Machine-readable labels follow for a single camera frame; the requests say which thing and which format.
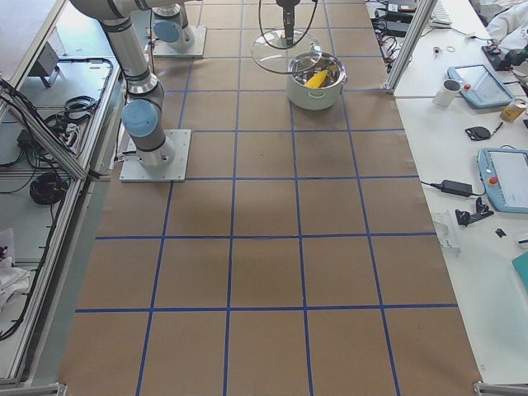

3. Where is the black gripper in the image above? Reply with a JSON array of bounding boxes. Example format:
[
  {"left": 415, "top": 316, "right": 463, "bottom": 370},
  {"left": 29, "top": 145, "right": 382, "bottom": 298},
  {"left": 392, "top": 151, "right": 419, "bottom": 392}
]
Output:
[{"left": 276, "top": 0, "right": 299, "bottom": 46}]

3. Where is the glass pot lid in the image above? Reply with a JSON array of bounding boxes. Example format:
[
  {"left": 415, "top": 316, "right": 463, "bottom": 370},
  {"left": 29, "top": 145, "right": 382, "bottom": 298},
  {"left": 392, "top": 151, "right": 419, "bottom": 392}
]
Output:
[{"left": 251, "top": 30, "right": 323, "bottom": 74}]

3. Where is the grey-green steel pot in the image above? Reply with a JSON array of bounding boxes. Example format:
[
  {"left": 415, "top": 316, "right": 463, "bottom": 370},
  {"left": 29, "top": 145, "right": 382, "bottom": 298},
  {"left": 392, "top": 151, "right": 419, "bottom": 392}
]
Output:
[{"left": 286, "top": 52, "right": 347, "bottom": 111}]

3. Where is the yellow corn cob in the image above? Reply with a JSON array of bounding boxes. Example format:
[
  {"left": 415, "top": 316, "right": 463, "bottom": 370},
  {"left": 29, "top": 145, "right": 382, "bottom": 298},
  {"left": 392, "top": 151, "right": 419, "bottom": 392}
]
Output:
[{"left": 304, "top": 69, "right": 329, "bottom": 89}]

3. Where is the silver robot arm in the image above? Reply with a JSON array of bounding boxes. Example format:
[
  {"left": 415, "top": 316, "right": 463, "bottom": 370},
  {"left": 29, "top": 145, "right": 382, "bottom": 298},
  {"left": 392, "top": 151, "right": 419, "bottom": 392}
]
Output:
[
  {"left": 150, "top": 0, "right": 299, "bottom": 51},
  {"left": 72, "top": 1, "right": 175, "bottom": 167}
]

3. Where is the black power brick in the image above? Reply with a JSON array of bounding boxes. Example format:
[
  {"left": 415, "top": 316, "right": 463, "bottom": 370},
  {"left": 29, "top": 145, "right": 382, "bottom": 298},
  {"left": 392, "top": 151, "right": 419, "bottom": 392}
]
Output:
[{"left": 385, "top": 21, "right": 411, "bottom": 37}]

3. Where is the white mug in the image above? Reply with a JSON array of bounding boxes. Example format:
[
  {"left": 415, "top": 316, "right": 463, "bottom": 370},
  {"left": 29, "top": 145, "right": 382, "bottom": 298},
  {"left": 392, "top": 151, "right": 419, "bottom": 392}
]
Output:
[{"left": 432, "top": 78, "right": 462, "bottom": 108}]

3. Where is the blue teach pendant far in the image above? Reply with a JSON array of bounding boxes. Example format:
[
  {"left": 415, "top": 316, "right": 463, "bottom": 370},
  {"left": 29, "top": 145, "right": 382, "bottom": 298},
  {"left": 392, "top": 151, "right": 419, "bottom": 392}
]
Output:
[{"left": 447, "top": 64, "right": 515, "bottom": 108}]

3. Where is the blue teach pendant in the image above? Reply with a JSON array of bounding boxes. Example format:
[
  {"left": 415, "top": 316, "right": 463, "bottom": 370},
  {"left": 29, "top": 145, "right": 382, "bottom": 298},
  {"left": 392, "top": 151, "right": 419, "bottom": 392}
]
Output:
[
  {"left": 477, "top": 148, "right": 527, "bottom": 214},
  {"left": 447, "top": 64, "right": 515, "bottom": 108}
]

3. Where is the black round case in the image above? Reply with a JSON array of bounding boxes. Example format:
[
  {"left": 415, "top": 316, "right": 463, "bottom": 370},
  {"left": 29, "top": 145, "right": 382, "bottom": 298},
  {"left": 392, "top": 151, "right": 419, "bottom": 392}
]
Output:
[{"left": 464, "top": 126, "right": 492, "bottom": 141}]

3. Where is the grey electronics box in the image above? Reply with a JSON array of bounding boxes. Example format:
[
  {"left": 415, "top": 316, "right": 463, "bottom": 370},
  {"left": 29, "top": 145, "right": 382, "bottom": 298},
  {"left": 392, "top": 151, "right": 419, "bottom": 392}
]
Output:
[{"left": 28, "top": 42, "right": 59, "bottom": 88}]

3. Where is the black power adapter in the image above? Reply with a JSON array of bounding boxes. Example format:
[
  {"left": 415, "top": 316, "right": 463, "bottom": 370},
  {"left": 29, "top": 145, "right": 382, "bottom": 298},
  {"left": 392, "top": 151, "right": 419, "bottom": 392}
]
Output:
[{"left": 441, "top": 180, "right": 473, "bottom": 197}]

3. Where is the clear acrylic stand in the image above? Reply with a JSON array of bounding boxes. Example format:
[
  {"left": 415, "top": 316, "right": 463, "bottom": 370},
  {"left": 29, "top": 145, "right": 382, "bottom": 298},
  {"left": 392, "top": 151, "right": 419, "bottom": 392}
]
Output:
[{"left": 431, "top": 212, "right": 461, "bottom": 256}]

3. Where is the blue teach pendant near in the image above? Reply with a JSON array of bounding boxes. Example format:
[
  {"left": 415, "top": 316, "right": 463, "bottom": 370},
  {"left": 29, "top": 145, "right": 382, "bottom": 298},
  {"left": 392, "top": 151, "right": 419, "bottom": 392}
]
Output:
[{"left": 477, "top": 148, "right": 527, "bottom": 214}]

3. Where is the white cloth bundle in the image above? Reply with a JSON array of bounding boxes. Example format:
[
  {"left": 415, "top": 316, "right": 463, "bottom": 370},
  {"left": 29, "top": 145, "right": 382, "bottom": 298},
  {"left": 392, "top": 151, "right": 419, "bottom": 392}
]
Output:
[{"left": 0, "top": 229, "right": 32, "bottom": 306}]

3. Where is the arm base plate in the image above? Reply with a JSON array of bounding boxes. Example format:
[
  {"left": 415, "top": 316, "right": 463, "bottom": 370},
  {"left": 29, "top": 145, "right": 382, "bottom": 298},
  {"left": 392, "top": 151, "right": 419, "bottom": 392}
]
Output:
[
  {"left": 120, "top": 130, "right": 191, "bottom": 182},
  {"left": 153, "top": 21, "right": 207, "bottom": 58}
]

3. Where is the aluminium frame post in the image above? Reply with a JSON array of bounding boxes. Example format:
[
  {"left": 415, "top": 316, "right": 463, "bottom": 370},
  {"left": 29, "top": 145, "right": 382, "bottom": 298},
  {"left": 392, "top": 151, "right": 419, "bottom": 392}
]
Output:
[{"left": 385, "top": 0, "right": 436, "bottom": 94}]

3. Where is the black bracket part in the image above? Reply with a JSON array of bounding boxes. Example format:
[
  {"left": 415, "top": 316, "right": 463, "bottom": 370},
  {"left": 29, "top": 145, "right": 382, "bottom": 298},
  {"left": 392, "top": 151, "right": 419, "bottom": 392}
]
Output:
[{"left": 455, "top": 196, "right": 495, "bottom": 227}]

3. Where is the coiled black cable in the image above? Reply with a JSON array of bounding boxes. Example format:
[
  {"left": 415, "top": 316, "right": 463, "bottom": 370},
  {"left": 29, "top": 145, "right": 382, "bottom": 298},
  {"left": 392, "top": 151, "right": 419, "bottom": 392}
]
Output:
[{"left": 29, "top": 171, "right": 69, "bottom": 206}]

